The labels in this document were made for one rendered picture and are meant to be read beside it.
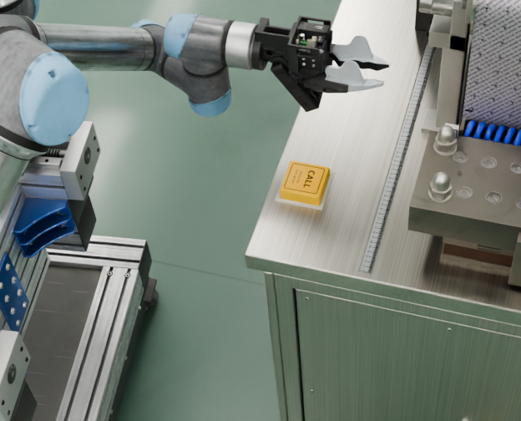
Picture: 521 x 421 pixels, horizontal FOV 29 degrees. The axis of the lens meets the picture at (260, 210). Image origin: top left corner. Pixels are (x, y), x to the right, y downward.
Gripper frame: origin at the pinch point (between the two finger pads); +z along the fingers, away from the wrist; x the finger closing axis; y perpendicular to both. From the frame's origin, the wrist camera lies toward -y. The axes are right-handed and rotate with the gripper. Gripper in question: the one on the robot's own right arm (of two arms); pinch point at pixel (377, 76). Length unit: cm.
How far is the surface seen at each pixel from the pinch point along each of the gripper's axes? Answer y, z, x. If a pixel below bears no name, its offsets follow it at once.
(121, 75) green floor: -109, -101, 91
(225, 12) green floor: -109, -78, 127
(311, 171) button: -16.5, -9.3, -8.3
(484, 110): -3.3, 17.3, -0.3
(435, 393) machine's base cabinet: -51, 18, -26
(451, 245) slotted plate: -15.1, 16.4, -18.8
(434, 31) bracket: 4.7, 7.4, 7.2
